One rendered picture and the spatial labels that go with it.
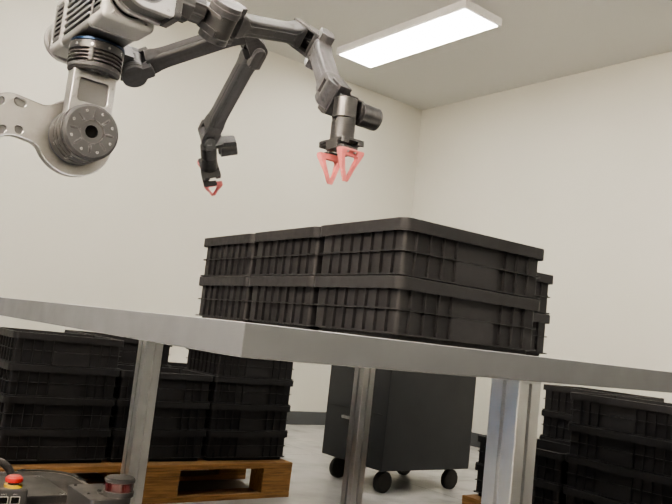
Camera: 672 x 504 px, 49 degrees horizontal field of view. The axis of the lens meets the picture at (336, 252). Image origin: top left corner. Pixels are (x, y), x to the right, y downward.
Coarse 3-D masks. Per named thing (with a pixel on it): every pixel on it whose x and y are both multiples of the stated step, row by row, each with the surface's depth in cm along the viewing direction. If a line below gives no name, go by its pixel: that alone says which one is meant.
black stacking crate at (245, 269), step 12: (216, 252) 204; (228, 252) 198; (240, 252) 193; (252, 252) 188; (216, 264) 204; (228, 264) 198; (240, 264) 192; (252, 264) 188; (204, 276) 209; (216, 276) 203; (228, 276) 197
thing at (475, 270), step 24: (336, 240) 157; (360, 240) 149; (384, 240) 143; (408, 240) 139; (432, 240) 141; (336, 264) 156; (360, 264) 148; (384, 264) 142; (408, 264) 139; (432, 264) 142; (456, 264) 145; (480, 264) 148; (504, 264) 153; (528, 264) 157; (480, 288) 148; (504, 288) 152; (528, 288) 157
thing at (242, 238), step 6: (240, 234) 192; (246, 234) 189; (252, 234) 188; (210, 240) 207; (216, 240) 204; (222, 240) 200; (228, 240) 197; (234, 240) 194; (240, 240) 192; (246, 240) 189; (252, 240) 187; (204, 246) 210
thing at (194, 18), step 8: (176, 0) 174; (184, 0) 176; (192, 0) 177; (200, 0) 179; (176, 8) 174; (184, 8) 176; (192, 8) 177; (200, 8) 179; (176, 16) 174; (184, 16) 178; (192, 16) 179; (200, 16) 180; (160, 24) 180; (168, 24) 178
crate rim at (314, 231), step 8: (264, 232) 182; (272, 232) 178; (280, 232) 175; (288, 232) 172; (296, 232) 169; (304, 232) 166; (312, 232) 163; (256, 240) 184; (264, 240) 181; (272, 240) 178
